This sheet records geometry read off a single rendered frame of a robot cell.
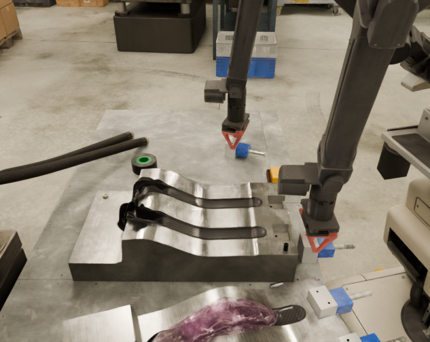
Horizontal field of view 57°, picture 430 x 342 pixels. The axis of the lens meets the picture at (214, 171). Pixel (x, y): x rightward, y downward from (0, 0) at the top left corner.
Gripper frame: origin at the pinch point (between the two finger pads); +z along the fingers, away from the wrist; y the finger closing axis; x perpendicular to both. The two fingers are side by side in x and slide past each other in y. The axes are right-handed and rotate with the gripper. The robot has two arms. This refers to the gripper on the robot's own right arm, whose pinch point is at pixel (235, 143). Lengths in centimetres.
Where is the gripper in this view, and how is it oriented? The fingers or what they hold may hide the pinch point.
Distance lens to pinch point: 131.8
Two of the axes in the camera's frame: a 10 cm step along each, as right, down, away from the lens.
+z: 0.0, 8.2, 5.7
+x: 9.4, 2.0, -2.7
